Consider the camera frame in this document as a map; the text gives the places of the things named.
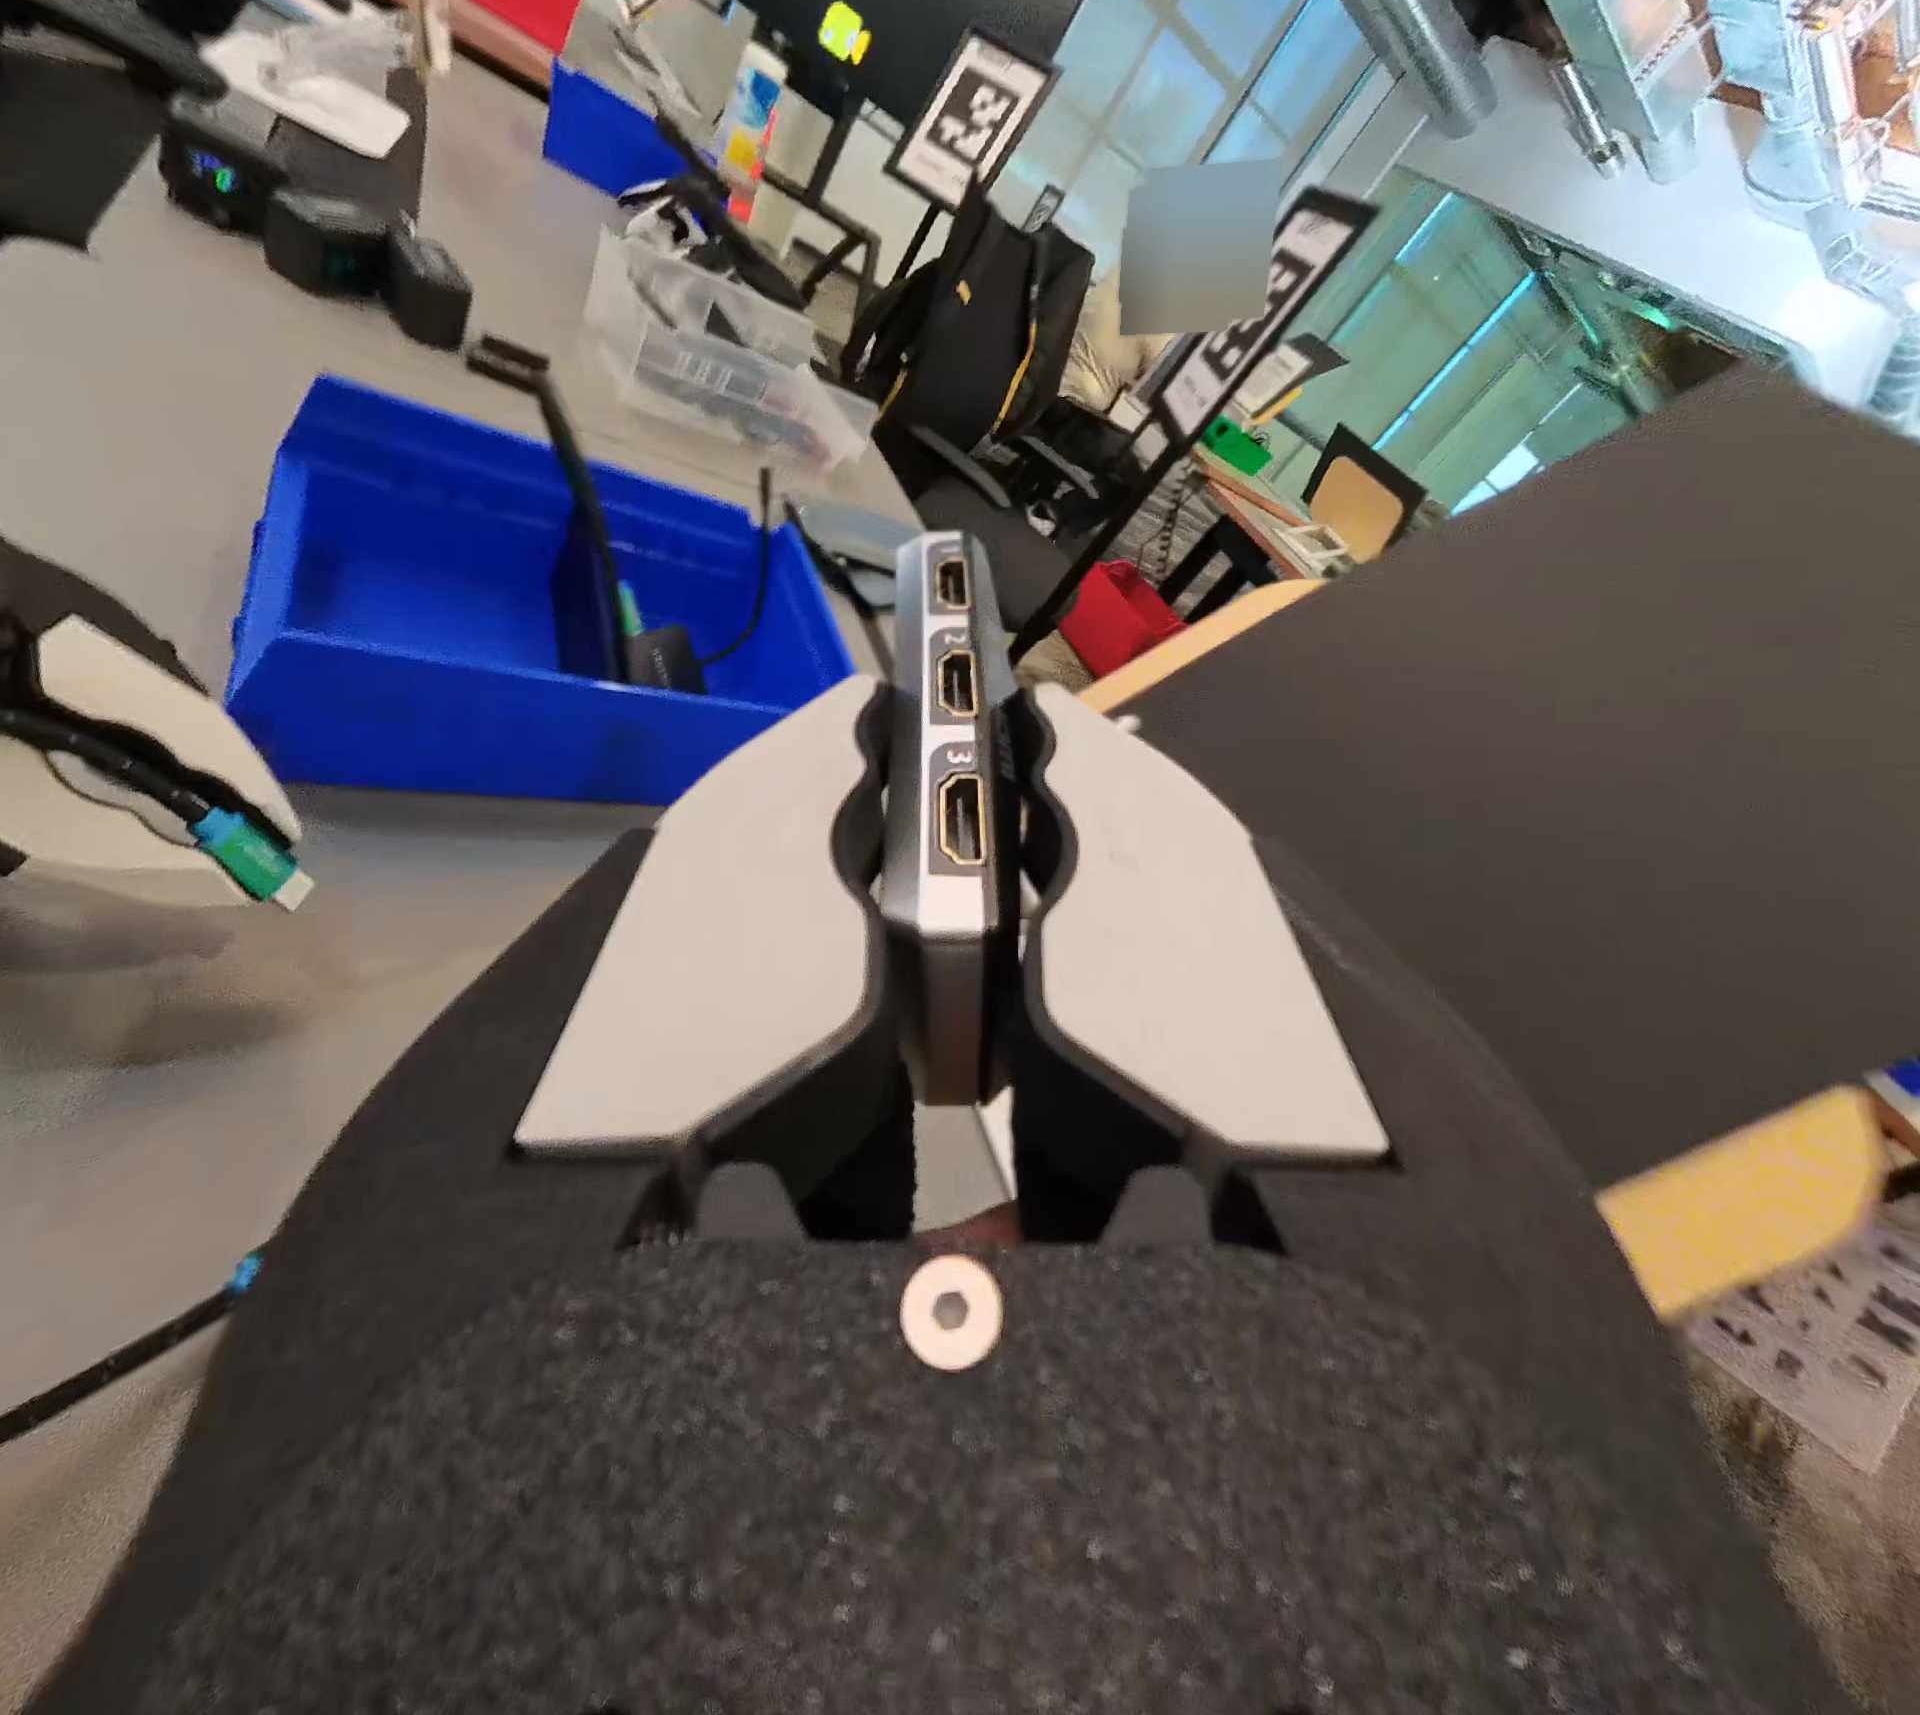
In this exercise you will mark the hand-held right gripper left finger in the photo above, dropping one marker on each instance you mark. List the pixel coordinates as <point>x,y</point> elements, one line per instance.
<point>721,966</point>

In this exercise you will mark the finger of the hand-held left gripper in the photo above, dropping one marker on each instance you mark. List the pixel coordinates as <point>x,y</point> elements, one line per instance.
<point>90,830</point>
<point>134,702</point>

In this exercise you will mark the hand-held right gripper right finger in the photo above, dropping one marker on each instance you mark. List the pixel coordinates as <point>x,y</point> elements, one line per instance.
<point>1185,980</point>

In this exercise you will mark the grey hdmi switch box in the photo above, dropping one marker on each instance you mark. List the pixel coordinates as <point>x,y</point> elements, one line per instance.
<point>961,906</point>

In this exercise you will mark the blue plastic bin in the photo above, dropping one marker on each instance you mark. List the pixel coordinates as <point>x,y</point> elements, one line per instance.
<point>404,606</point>

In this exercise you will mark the grey desk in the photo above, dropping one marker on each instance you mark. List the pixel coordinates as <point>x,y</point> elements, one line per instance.
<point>451,920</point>

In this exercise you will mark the black board with wooden rim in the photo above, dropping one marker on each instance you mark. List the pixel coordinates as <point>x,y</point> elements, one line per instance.
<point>1501,770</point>

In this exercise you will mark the black electronic box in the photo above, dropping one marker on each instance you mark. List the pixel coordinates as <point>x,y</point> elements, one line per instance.
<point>330,242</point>
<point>428,298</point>
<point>218,163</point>

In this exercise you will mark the black chair with wooden back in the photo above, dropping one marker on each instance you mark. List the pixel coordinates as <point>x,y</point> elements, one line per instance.
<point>1364,500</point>

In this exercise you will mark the white cloth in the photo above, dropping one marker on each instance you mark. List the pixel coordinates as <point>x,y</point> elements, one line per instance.
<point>314,95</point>

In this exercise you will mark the clear plastic organizer box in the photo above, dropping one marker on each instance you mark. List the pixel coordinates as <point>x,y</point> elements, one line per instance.
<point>705,350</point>

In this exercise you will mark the printed tag sign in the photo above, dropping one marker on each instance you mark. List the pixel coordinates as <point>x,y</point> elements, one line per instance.
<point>1244,350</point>
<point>974,119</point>

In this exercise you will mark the small blue bin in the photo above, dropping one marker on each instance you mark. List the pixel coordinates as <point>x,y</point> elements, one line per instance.
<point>601,133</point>

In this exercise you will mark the pictogram sign sheet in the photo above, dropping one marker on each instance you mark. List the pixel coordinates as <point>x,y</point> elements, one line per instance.
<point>1815,1356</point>

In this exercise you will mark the white printed bottle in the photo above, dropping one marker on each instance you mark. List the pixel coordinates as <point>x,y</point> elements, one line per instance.
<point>750,125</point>

